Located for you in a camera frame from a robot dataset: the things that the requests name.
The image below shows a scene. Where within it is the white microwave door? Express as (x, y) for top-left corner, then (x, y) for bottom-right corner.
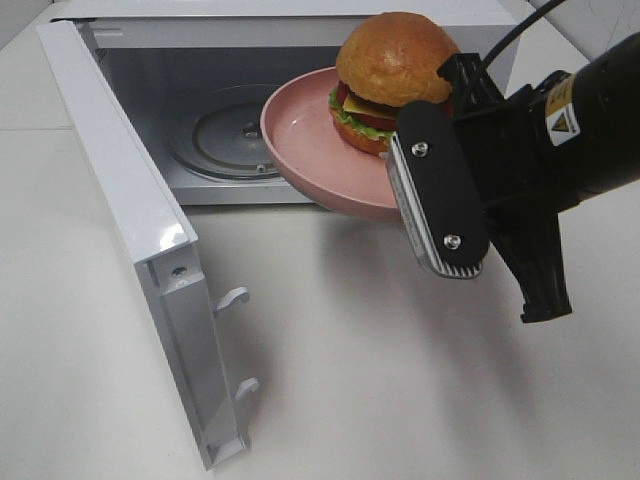
(37, 20), (260, 469)

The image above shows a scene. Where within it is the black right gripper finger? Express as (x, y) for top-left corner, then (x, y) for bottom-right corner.
(386, 101), (489, 278)
(487, 208), (572, 323)

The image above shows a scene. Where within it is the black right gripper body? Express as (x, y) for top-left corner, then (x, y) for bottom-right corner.
(438, 53), (582, 230)

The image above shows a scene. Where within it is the glass microwave turntable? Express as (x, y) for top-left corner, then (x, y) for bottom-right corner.
(165, 84), (279, 182)

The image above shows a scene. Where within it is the toy burger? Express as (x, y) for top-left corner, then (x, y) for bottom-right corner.
(328, 12), (460, 155)

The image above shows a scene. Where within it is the pink round plate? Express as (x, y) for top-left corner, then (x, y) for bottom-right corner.
(260, 67), (401, 223)

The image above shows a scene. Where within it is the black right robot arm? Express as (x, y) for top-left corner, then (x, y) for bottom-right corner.
(387, 35), (639, 323)

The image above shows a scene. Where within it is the white microwave oven body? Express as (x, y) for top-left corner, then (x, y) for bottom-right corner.
(49, 1), (515, 206)

